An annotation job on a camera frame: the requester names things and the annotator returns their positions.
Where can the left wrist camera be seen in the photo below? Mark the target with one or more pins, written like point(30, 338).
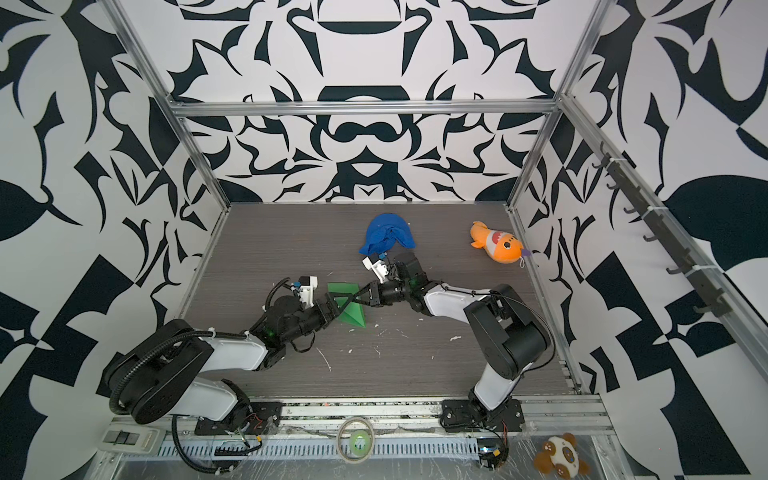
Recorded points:
point(305, 289)

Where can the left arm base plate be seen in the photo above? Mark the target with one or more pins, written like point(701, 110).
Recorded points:
point(254, 419)

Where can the aluminium front rail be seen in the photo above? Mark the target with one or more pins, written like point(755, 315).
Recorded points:
point(581, 415)

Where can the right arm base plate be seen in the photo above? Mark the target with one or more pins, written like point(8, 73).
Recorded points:
point(459, 415)

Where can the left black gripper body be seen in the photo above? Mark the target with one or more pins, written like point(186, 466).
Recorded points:
point(307, 321)

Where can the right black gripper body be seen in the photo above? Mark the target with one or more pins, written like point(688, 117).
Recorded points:
point(398, 290)

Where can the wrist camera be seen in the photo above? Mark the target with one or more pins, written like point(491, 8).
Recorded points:
point(305, 289)
point(380, 265)

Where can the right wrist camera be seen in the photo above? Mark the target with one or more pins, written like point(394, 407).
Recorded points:
point(380, 265)

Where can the black hook rail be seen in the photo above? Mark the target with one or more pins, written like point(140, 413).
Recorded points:
point(665, 230)

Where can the brown white plush toy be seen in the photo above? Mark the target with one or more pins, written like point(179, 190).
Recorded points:
point(558, 454)

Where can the small black electronics box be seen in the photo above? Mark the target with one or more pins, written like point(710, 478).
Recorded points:
point(492, 453)

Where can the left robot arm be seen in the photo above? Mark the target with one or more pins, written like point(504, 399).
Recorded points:
point(163, 375)

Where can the orange fish plush toy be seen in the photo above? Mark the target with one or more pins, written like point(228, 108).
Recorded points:
point(502, 247)

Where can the green square paper sheet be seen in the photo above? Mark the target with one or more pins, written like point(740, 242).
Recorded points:
point(353, 313)

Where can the white tape roll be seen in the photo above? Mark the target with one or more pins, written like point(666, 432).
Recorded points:
point(342, 439)

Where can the blue crumpled cloth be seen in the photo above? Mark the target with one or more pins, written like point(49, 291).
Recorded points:
point(383, 232)

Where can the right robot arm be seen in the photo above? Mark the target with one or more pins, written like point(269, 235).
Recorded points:
point(510, 335)

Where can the white power strip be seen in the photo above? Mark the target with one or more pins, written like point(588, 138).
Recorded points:
point(132, 439)

